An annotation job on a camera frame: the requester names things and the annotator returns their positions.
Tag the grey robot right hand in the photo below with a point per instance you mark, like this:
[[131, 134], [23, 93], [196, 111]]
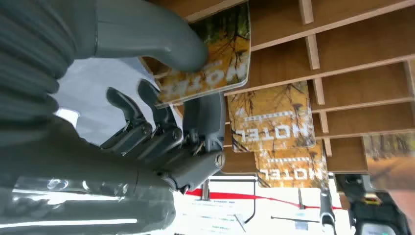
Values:
[[81, 181]]

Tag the black card terminal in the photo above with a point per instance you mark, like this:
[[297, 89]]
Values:
[[373, 212]]

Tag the wooden card rack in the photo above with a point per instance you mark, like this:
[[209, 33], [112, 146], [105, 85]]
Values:
[[356, 32]]

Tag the white printed paper sheet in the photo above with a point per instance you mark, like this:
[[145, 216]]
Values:
[[210, 215]]

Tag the ribbed grey right arm sleeve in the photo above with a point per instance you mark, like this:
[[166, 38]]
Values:
[[29, 48]]

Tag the red ribbon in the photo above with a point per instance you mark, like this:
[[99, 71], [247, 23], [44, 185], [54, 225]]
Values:
[[233, 195]]

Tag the thin dark pen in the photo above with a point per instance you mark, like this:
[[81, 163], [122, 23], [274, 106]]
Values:
[[240, 223]]

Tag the black stand post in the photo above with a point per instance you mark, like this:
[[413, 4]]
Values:
[[327, 214]]

